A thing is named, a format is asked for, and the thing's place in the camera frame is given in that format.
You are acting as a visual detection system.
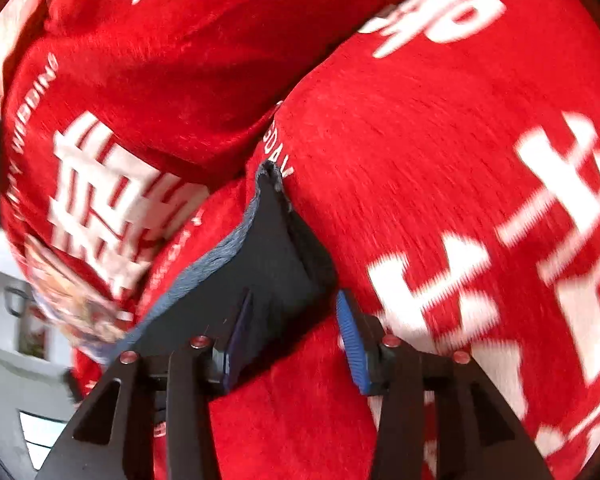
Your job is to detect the red blanket with white print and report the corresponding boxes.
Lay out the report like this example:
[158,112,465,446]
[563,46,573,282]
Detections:
[72,0,600,480]

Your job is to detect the red cushion with white character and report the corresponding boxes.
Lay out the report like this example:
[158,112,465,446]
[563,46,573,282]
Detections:
[0,0,331,311]

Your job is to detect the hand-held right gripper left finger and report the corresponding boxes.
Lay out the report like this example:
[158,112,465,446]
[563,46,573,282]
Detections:
[35,289,255,480]

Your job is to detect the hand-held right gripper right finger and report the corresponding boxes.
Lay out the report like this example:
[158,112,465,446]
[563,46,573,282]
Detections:
[335,289,556,480]

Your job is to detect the cartoon printed pillow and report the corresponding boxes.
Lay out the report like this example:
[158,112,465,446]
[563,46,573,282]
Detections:
[24,237,133,363]

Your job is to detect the white cabinet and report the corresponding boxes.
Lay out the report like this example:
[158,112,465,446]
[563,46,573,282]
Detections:
[0,227,78,466]

